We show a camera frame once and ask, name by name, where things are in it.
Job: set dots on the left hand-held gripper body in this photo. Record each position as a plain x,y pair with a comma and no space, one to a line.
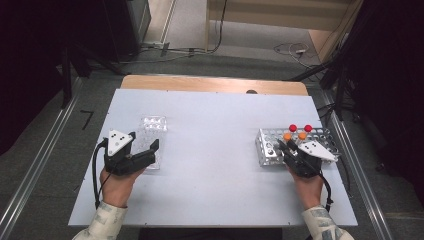
118,143

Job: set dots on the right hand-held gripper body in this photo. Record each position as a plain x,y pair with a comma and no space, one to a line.
308,163

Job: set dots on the orange-capped test tube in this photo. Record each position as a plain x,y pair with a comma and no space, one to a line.
287,136
302,136

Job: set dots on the perforated metal test tube rack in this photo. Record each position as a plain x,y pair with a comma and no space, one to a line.
266,146

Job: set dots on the red-capped test tube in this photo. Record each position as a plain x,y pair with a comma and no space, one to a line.
292,128
308,128

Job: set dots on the clear acrylic test tube rack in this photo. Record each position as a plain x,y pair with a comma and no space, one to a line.
154,125

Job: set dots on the person's right hand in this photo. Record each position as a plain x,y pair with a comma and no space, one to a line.
310,191

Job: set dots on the person's left hand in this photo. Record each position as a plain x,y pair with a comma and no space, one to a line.
116,188

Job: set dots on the dark round table grommet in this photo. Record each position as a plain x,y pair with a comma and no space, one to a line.
251,92

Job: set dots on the black metal stand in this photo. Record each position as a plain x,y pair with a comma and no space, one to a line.
340,90
66,80

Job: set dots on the wooden table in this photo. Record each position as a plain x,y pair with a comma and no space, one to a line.
200,84

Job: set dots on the black cabinet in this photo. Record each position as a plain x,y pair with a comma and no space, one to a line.
126,26

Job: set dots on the beige wooden cabinet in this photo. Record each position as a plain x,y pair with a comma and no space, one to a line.
266,16

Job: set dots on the metal floor rail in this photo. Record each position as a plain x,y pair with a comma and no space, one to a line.
36,166
356,166

